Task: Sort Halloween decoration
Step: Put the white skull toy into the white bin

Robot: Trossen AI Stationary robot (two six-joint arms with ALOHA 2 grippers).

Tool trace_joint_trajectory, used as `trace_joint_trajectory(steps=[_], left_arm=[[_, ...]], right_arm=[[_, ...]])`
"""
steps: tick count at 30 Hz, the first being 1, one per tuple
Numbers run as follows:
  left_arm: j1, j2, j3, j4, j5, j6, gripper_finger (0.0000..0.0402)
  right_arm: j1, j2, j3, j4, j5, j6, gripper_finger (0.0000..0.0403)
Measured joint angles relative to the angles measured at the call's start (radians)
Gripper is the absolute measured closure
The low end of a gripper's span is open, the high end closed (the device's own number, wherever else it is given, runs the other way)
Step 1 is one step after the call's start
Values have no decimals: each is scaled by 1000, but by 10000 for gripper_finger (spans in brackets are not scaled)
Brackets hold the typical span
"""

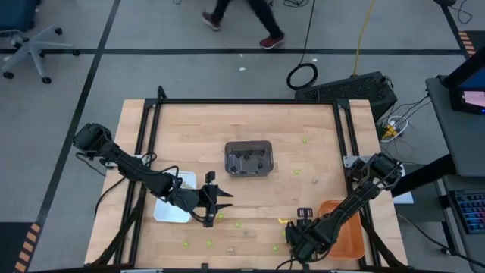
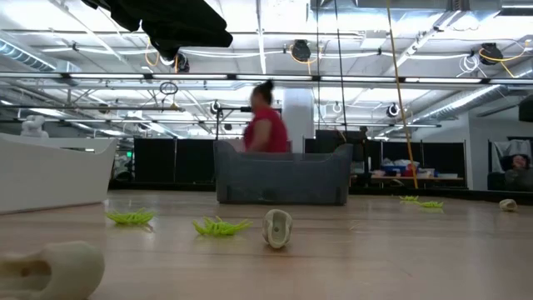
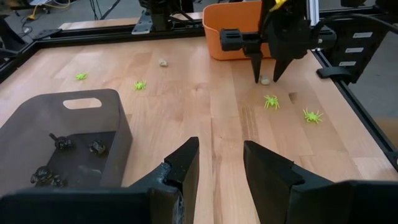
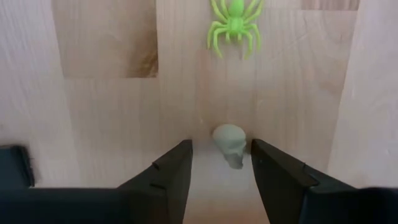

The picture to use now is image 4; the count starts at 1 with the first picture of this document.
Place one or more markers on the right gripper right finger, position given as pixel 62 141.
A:
pixel 295 199

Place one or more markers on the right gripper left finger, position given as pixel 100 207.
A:
pixel 140 205

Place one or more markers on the neon green plastic spider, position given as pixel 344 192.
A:
pixel 235 25

